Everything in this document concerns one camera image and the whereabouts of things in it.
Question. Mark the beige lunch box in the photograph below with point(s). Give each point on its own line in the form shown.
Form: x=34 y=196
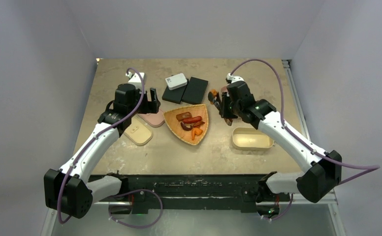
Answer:
x=244 y=138

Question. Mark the dark brown meat slice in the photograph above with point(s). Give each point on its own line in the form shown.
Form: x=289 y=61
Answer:
x=183 y=116

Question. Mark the left black box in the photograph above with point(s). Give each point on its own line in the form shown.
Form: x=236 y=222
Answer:
x=175 y=95

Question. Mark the black metal tongs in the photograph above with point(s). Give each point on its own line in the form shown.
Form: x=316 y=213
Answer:
x=218 y=105

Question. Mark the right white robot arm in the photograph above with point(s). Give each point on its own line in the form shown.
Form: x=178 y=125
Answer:
x=320 y=170

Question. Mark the white small device box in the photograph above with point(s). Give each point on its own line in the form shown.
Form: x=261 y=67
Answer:
x=176 y=81

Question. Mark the beige lunch box lid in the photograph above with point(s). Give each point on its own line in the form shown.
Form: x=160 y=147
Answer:
x=138 y=132

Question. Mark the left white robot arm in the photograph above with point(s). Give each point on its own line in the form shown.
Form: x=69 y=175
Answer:
x=68 y=189

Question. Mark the black box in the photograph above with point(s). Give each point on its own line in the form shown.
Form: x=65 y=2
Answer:
x=175 y=95
x=195 y=90

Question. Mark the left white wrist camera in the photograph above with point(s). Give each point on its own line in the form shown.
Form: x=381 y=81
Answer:
x=136 y=80

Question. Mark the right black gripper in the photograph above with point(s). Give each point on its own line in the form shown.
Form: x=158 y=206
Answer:
x=224 y=111

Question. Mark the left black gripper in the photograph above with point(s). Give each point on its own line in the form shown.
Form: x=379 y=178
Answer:
x=151 y=106

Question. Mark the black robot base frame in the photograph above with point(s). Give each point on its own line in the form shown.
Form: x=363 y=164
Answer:
x=240 y=192

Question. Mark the right black box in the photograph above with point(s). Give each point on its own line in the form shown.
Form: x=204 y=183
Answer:
x=195 y=90

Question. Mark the woven bamboo basket tray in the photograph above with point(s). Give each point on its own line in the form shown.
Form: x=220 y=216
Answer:
x=175 y=127

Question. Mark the small glazed meat strip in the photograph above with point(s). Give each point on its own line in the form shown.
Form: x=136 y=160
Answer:
x=198 y=124

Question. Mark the purple octopus tentacle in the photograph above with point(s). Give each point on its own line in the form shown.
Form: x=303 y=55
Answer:
x=186 y=127

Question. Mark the pink lunch box lid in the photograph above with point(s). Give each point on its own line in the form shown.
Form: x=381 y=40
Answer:
x=154 y=120

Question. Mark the right aluminium rail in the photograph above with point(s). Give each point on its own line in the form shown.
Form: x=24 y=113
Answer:
x=304 y=128

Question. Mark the red sausage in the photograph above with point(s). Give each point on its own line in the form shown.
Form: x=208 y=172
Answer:
x=192 y=120

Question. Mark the fried chicken piece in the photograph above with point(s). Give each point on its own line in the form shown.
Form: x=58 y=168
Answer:
x=212 y=95

